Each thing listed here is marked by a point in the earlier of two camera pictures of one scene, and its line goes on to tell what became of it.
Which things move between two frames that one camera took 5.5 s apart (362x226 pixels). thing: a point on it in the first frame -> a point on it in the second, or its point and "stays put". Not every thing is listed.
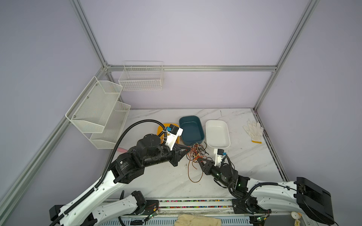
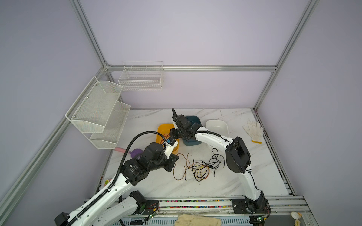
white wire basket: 142,75 stays put
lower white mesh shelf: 113,129 stays put
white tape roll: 295,215 stays put
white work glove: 255,131 stays put
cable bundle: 196,152 -> 200,170
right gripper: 209,165 -> 172,134
